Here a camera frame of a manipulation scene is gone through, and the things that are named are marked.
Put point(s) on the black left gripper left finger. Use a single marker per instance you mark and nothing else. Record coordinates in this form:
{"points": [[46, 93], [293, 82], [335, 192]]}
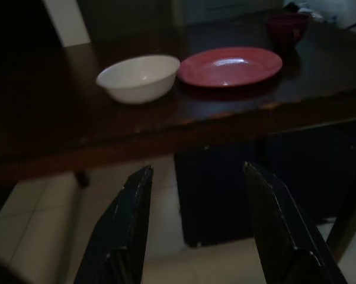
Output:
{"points": [[121, 230]]}

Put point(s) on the dark red mug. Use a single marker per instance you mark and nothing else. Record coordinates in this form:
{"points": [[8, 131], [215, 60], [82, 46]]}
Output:
{"points": [[284, 29]]}

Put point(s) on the white bowl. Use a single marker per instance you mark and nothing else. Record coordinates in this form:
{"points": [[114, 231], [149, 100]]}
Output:
{"points": [[136, 80]]}

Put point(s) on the white door frame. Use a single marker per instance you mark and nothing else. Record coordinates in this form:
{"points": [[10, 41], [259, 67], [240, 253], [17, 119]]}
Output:
{"points": [[68, 23]]}

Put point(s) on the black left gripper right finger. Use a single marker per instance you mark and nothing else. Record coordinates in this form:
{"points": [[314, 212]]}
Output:
{"points": [[287, 236]]}

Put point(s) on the red plate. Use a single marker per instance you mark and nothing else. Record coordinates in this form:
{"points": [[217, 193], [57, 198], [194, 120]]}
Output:
{"points": [[225, 68]]}

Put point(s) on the dark wooden table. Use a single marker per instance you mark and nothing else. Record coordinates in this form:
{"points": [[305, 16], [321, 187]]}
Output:
{"points": [[47, 118]]}

